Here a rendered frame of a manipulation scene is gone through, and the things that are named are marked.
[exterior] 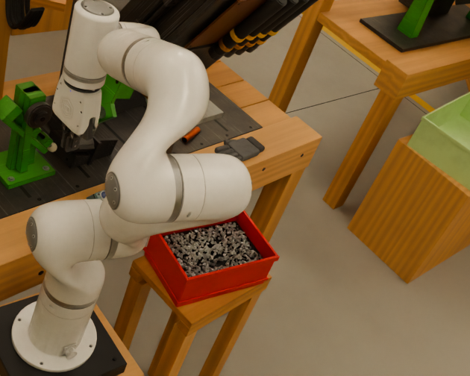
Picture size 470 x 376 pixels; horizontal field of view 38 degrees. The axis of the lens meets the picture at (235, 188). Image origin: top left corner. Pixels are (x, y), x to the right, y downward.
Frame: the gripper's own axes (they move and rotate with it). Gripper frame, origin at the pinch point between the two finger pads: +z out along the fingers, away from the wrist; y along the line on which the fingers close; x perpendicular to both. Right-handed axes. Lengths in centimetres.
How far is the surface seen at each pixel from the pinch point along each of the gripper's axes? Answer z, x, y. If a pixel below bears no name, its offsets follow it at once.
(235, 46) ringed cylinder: -3, 65, -14
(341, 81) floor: 130, 335, -110
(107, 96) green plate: 18, 36, -30
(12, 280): 47.7, -5.3, -4.9
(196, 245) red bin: 42, 42, 13
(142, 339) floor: 130, 65, -10
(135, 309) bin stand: 67, 30, 9
